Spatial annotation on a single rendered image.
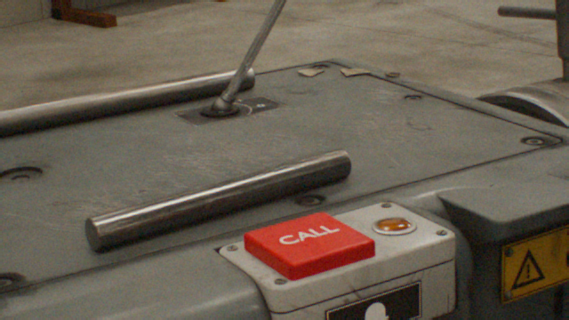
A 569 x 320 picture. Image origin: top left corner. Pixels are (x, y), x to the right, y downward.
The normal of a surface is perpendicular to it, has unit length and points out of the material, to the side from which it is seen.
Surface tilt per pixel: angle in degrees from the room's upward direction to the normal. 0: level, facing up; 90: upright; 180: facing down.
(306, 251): 0
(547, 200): 0
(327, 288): 90
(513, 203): 0
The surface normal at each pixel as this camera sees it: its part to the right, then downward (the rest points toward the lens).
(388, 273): 0.50, 0.25
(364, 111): -0.05, -0.94
